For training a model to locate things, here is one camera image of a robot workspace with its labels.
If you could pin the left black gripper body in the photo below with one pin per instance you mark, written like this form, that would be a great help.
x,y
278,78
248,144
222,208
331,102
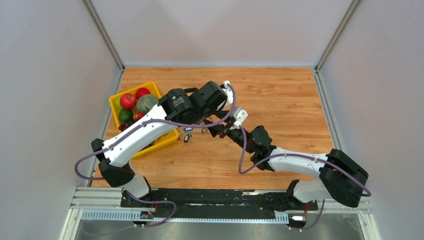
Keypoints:
x,y
204,115

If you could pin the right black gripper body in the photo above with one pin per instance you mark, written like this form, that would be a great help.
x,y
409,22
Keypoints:
x,y
235,135

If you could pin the removed keys with tags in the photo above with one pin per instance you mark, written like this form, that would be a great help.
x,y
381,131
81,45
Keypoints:
x,y
185,134

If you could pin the silver keyring with keys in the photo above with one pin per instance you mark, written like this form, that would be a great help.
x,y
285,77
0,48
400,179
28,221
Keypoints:
x,y
204,130

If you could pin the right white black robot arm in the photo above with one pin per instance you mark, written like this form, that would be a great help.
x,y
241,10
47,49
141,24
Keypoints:
x,y
335,175

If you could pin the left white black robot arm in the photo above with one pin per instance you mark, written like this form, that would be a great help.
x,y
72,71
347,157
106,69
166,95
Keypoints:
x,y
175,109

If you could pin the yellow plastic tray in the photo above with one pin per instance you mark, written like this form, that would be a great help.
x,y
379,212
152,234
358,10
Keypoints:
x,y
161,142

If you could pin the green netted melon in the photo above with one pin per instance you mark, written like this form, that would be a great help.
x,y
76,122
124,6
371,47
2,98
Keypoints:
x,y
146,102

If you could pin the red apple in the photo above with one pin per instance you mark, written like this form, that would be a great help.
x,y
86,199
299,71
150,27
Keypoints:
x,y
140,92
127,101

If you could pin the red cherry cluster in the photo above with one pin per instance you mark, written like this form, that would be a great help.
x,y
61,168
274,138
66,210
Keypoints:
x,y
138,116

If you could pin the green lime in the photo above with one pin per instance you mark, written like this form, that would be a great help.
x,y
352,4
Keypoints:
x,y
125,115

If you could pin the purple grape bunch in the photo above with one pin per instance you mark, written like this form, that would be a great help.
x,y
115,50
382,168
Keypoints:
x,y
125,125

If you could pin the light green apple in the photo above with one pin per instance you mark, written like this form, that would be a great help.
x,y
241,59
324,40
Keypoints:
x,y
117,103

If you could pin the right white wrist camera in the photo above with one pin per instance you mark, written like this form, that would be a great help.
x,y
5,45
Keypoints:
x,y
238,116

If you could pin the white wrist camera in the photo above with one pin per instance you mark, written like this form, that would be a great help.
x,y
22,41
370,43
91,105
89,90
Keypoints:
x,y
238,116
228,89

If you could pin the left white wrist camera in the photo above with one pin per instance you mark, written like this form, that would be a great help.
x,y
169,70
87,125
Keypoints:
x,y
228,89

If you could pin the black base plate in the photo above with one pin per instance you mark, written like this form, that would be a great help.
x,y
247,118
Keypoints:
x,y
218,203

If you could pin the grey slotted cable duct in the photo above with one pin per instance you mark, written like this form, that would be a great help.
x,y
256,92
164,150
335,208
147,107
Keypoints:
x,y
130,215

